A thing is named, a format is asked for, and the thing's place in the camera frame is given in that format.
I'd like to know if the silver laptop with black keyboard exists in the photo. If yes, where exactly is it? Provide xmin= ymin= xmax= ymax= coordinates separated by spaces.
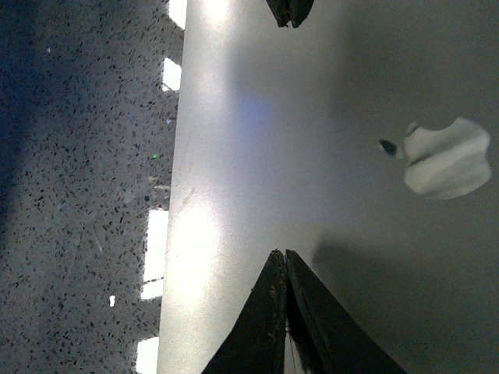
xmin=157 ymin=1 xmax=498 ymax=373

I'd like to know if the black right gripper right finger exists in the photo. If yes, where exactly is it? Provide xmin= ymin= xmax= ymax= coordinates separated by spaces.
xmin=286 ymin=250 xmax=405 ymax=373

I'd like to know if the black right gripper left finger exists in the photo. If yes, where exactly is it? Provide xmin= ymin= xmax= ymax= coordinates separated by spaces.
xmin=203 ymin=249 xmax=288 ymax=374

